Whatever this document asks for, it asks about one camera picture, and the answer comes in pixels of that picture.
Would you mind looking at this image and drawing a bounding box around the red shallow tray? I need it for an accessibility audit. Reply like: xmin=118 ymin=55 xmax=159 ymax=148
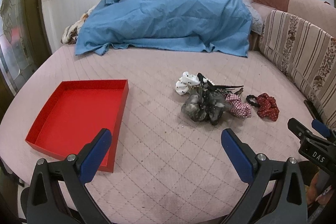
xmin=26 ymin=80 xmax=129 ymax=173

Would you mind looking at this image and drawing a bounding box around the blue blanket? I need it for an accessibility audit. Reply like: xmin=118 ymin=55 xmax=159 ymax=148
xmin=75 ymin=0 xmax=252 ymax=57

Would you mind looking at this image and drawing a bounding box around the black hair tie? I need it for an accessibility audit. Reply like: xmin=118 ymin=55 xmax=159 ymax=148
xmin=245 ymin=94 xmax=261 ymax=109

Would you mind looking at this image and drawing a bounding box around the red dotted scrunchie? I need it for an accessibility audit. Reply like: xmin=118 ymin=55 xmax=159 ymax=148
xmin=257 ymin=93 xmax=280 ymax=122

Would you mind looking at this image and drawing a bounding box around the floral quilt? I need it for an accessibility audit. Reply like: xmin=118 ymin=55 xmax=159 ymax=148
xmin=60 ymin=5 xmax=97 ymax=44

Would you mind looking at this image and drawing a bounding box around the pink headboard cushion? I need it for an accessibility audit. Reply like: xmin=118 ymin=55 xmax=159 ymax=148
xmin=253 ymin=0 xmax=335 ymax=36

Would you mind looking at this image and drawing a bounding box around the wooden glass door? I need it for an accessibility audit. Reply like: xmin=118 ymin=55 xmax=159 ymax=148
xmin=1 ymin=0 xmax=51 ymax=115

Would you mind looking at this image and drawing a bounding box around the black hair claw clip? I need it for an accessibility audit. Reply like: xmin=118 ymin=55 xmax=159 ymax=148
xmin=197 ymin=73 xmax=244 ymax=96

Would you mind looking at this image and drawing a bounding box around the white dotted scrunchie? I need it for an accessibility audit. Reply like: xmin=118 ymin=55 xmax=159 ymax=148
xmin=175 ymin=72 xmax=212 ymax=96

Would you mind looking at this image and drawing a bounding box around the pink quilted bed cover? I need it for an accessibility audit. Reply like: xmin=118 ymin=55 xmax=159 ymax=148
xmin=1 ymin=46 xmax=312 ymax=223

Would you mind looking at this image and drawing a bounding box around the grey pillow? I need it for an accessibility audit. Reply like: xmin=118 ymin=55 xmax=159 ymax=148
xmin=242 ymin=0 xmax=264 ymax=35

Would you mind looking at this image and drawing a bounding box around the striped floral cushion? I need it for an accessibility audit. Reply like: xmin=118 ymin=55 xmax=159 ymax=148
xmin=259 ymin=10 xmax=335 ymax=128

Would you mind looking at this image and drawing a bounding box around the grey tulle scrunchie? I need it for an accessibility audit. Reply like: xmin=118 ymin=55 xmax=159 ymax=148
xmin=181 ymin=88 xmax=232 ymax=126

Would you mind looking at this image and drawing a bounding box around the red white checked scrunchie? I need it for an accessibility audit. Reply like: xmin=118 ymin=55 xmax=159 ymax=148
xmin=226 ymin=93 xmax=252 ymax=118

